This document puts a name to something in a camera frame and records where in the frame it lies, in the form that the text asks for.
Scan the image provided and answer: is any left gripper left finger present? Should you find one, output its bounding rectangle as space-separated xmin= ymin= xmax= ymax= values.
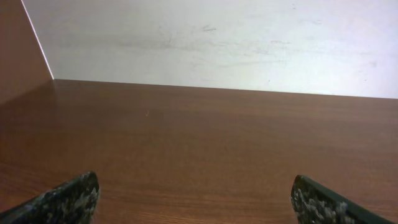
xmin=1 ymin=171 xmax=100 ymax=224

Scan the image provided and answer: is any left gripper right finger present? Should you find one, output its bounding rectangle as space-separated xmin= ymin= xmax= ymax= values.
xmin=290 ymin=175 xmax=393 ymax=224

